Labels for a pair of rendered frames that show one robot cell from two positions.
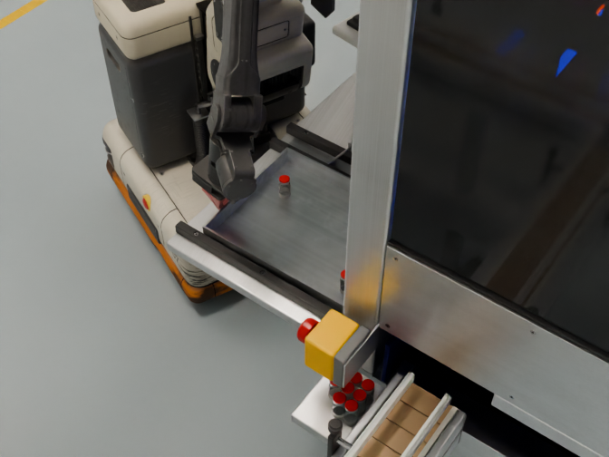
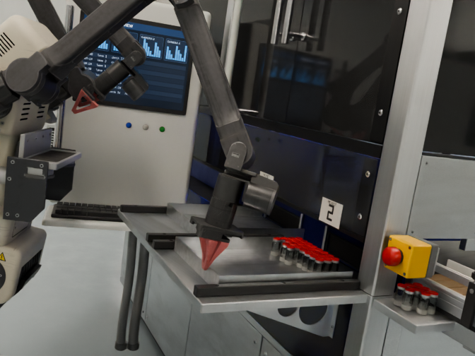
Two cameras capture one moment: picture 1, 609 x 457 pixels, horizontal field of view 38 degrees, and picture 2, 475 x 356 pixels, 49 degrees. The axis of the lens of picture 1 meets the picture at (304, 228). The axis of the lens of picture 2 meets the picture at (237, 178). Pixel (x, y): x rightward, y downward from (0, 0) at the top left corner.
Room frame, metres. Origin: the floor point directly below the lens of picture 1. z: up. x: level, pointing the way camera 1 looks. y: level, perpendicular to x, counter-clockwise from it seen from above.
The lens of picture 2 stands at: (0.62, 1.07, 1.28)
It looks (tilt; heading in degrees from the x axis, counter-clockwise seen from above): 9 degrees down; 297
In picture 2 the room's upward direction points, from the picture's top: 8 degrees clockwise
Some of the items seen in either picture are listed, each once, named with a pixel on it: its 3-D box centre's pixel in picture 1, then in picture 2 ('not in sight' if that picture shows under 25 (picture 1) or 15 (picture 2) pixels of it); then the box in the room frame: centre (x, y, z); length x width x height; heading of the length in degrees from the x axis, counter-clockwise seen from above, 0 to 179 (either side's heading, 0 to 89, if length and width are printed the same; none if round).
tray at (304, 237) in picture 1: (320, 229); (260, 260); (1.08, -0.03, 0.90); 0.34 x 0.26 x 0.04; 54
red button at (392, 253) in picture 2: (311, 332); (393, 256); (0.78, -0.01, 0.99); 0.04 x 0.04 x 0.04; 54
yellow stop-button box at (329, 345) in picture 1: (335, 347); (409, 256); (0.75, -0.05, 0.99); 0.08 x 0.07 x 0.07; 54
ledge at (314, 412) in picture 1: (350, 411); (418, 313); (0.72, -0.07, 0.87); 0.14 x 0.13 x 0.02; 54
